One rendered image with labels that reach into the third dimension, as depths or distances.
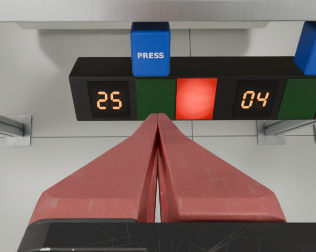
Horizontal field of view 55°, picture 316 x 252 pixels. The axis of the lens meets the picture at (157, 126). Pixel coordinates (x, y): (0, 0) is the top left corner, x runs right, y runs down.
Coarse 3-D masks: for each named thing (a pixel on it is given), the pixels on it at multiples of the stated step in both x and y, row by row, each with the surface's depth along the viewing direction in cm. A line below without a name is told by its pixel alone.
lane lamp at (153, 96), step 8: (136, 80) 22; (144, 80) 22; (152, 80) 22; (160, 80) 22; (168, 80) 22; (136, 88) 22; (144, 88) 22; (152, 88) 22; (160, 88) 22; (168, 88) 22; (136, 96) 23; (144, 96) 23; (152, 96) 23; (160, 96) 23; (168, 96) 23; (144, 104) 23; (152, 104) 23; (160, 104) 23; (168, 104) 23; (144, 112) 23; (152, 112) 23; (160, 112) 23; (168, 112) 23
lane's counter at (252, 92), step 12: (240, 84) 22; (252, 84) 22; (264, 84) 22; (276, 84) 22; (240, 96) 23; (252, 96) 23; (264, 96) 23; (240, 108) 23; (252, 108) 23; (264, 108) 23
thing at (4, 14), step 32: (0, 0) 16; (32, 0) 16; (64, 0) 16; (96, 0) 16; (128, 0) 16; (160, 0) 16; (192, 0) 16; (224, 0) 16; (256, 0) 16; (288, 0) 16
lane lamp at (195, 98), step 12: (180, 84) 22; (192, 84) 22; (204, 84) 22; (216, 84) 22; (180, 96) 23; (192, 96) 23; (204, 96) 23; (180, 108) 23; (192, 108) 23; (204, 108) 23
